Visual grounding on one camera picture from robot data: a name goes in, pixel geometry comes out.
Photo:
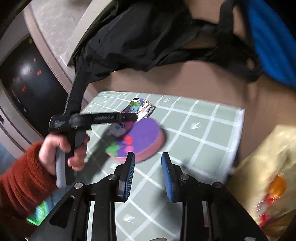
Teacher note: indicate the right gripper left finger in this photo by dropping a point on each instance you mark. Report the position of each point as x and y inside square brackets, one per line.
[126, 176]

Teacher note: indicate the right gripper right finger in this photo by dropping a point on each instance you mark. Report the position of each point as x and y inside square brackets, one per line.
[171, 174]

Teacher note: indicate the translucent yellow trash bag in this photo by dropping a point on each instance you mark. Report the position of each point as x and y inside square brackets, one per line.
[264, 182]

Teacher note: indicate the red sleeve left forearm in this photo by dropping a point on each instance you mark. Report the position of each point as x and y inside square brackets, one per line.
[26, 184]

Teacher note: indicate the left hand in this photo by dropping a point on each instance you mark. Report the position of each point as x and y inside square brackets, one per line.
[47, 153]

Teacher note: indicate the purple pink round sponge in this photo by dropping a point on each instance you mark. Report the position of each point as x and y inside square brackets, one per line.
[145, 139]

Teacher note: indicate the dark glass door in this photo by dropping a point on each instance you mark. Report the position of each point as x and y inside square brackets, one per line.
[32, 86]

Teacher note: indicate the pink white tissue packet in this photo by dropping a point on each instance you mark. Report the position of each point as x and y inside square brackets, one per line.
[139, 106]

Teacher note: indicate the black cloth under counter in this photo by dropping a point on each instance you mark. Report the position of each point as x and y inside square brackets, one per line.
[141, 35]

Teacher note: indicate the white counter shelf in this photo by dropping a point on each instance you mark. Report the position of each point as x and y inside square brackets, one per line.
[91, 16]

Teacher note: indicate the blue cloth under counter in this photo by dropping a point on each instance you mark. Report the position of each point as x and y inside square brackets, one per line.
[272, 25]

